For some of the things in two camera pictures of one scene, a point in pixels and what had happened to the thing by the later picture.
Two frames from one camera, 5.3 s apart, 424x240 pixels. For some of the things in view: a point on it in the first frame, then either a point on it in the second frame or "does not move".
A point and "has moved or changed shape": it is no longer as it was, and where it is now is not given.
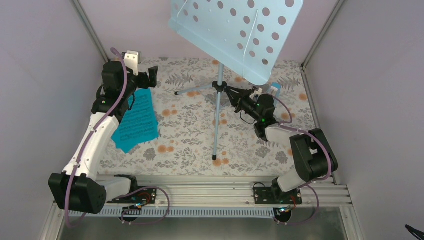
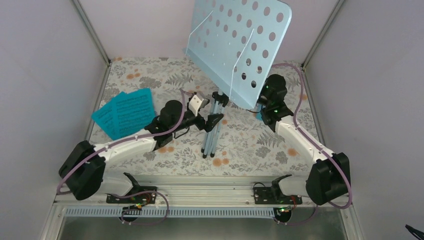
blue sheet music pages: x=139 y=124 does not move
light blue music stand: x=241 y=35 has moved or changed shape
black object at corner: x=418 y=234 does not move
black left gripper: x=145 y=84 -> x=208 y=125
